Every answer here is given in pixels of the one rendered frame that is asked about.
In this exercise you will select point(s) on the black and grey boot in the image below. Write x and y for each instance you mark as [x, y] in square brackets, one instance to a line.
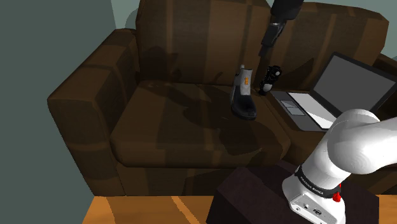
[243, 104]

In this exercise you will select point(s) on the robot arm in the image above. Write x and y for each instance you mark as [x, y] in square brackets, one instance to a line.
[350, 145]

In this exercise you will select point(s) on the grey laptop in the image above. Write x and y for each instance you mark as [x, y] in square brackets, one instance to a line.
[350, 83]

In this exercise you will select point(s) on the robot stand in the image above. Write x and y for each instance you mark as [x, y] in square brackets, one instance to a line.
[248, 198]

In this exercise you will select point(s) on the black and white figure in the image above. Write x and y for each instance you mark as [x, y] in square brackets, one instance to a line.
[269, 79]

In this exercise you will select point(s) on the brown sofa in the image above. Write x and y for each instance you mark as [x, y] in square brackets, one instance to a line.
[186, 130]

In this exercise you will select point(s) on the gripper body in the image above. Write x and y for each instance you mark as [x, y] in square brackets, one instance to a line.
[272, 35]

